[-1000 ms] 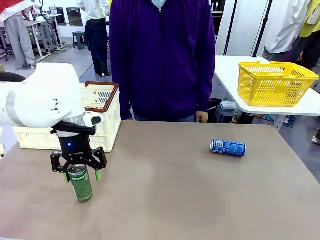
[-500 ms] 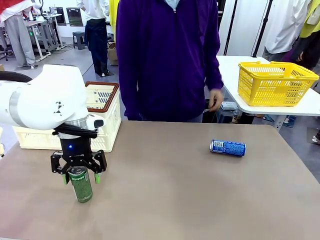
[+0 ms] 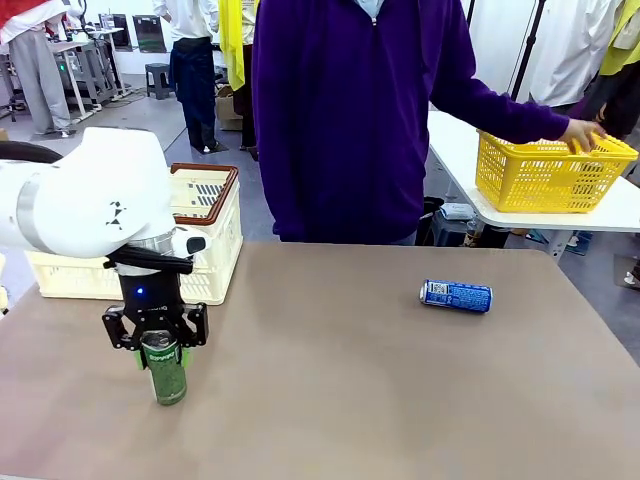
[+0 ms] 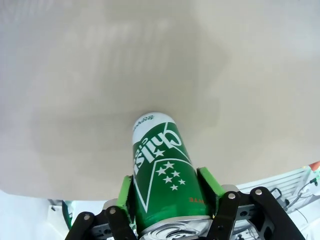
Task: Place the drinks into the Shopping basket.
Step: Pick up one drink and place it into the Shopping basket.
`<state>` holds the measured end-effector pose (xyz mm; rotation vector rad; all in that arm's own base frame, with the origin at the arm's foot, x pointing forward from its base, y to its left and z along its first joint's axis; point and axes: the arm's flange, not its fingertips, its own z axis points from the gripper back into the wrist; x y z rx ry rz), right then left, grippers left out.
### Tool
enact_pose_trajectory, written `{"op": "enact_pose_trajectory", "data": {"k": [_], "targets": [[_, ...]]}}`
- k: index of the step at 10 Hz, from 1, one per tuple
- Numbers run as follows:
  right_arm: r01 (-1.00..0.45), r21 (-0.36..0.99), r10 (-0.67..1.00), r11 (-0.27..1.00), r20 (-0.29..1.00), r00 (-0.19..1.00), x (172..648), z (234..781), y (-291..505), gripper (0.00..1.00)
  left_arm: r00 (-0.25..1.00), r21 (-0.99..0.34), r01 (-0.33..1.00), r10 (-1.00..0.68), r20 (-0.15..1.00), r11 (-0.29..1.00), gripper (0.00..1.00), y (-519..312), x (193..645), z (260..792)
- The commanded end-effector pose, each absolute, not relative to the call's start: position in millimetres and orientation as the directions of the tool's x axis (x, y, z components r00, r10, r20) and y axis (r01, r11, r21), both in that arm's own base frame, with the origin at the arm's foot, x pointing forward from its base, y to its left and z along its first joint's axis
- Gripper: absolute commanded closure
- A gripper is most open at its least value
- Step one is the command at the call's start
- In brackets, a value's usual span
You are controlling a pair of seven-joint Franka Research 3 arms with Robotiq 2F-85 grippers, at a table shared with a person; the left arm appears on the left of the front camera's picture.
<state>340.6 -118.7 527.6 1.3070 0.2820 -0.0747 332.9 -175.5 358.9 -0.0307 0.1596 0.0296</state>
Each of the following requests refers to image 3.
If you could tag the brown cardboard box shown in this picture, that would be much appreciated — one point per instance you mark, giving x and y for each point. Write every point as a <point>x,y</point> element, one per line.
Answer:
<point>226,110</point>

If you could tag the black tripod pole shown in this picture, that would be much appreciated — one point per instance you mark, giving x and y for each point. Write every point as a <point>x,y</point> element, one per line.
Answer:
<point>527,50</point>

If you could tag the person in purple hoodie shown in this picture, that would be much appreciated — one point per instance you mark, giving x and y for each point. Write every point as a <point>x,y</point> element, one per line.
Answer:
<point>350,125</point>

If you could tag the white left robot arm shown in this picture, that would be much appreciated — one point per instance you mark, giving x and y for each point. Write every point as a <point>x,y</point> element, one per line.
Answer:
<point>90,200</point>

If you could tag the dark green drink can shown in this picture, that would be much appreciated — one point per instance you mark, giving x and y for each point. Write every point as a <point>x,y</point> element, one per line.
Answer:
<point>167,380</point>

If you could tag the black wall panel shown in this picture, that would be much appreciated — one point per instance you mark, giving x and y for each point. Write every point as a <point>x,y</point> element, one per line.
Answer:
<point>149,34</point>
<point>120,32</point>

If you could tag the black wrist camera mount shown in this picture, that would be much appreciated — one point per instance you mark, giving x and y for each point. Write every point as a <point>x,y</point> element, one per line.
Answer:
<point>150,260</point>

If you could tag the person in bright yellow vest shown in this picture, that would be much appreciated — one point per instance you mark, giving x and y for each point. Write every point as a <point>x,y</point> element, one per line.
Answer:
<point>232,40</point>

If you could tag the person in lime vest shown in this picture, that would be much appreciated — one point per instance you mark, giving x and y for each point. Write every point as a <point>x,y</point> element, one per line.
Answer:
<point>620,65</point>

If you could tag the person's left hand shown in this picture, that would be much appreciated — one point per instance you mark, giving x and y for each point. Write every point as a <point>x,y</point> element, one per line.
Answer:
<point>582,135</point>

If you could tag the white background desk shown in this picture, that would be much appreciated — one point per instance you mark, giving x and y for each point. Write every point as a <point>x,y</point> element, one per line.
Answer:
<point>85,60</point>

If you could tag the person in white shirt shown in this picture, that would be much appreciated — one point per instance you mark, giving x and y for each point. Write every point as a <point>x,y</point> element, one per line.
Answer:
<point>565,50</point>

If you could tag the white tissue pack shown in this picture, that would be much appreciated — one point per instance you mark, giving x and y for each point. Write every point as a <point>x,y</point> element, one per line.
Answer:
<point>457,211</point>

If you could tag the person white shirt navy skirt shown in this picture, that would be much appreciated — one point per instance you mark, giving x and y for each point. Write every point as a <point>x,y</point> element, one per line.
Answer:
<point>192,75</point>

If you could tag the blue drink can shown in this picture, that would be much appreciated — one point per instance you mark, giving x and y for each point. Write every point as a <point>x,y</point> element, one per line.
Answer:
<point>460,297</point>

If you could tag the person in grey trousers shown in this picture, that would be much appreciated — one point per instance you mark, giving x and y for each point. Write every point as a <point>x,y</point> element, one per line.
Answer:
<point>37,75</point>

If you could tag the white side table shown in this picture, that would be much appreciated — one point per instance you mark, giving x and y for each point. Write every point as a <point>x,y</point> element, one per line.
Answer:
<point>460,165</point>

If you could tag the person's left forearm purple sleeve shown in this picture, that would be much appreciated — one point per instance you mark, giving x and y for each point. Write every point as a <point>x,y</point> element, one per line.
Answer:
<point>525,112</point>

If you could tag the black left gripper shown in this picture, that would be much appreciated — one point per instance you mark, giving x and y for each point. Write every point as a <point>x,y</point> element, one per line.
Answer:
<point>150,300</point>

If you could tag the yellow plastic basket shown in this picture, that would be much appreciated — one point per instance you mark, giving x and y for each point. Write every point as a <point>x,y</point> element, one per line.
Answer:
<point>545,180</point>

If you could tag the cream robot base part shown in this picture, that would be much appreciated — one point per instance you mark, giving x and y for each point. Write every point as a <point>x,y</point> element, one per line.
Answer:
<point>2,295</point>

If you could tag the grey plastic stool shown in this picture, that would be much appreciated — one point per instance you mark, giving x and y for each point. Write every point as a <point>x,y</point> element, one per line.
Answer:
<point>159,80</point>

